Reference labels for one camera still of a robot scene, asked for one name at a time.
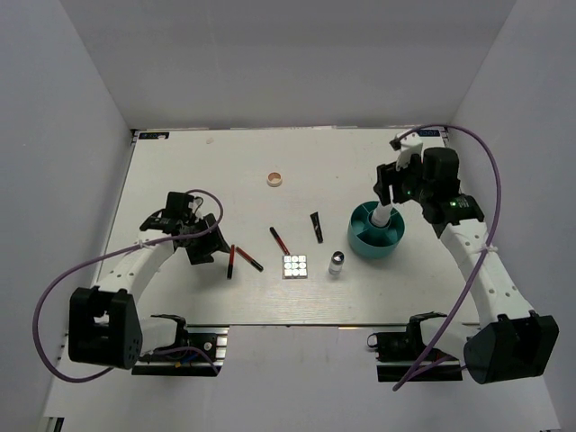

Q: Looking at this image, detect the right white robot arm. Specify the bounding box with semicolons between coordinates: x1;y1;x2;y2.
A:
373;148;559;384

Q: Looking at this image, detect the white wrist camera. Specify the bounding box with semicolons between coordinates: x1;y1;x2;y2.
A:
390;132;423;171
187;197;203;220

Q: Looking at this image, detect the clear eyeshadow palette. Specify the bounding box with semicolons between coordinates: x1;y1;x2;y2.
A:
282;255;309;280

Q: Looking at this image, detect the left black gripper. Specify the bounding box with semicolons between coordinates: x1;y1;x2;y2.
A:
181;212;232;265

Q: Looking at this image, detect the teal round organizer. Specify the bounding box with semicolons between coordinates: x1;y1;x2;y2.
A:
347;201;405;259

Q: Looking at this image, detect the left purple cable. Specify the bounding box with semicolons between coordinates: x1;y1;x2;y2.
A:
33;189;225;383

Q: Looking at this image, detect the red lip gloss near palette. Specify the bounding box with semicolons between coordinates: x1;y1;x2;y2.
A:
269;227;290;256

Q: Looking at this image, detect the white lotion bottle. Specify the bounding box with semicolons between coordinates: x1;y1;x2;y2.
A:
370;202;394;229

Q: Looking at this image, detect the red lip gloss tube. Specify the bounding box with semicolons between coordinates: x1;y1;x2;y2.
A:
227;244;236;280

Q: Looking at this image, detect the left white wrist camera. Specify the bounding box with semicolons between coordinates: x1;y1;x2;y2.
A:
187;197;203;220

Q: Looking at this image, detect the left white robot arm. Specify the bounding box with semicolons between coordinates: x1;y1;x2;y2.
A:
68;189;230;370

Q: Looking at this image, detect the clear bottle black cap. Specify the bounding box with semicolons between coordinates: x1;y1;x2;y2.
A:
328;251;345;275

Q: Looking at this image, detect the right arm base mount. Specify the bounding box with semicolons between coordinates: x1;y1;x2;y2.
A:
366;312;463;383

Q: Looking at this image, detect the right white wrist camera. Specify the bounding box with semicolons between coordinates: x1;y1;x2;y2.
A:
390;132;423;171

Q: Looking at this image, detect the black squeeze tube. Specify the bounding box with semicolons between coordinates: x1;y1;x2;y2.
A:
310;211;324;244

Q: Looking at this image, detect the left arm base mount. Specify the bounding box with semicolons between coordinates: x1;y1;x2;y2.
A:
131;326;230;377

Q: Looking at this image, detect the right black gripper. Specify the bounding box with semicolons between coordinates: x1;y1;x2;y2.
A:
373;150;432;206

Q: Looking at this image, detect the red lip gloss black cap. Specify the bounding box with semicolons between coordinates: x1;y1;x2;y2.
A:
236;247;264;273

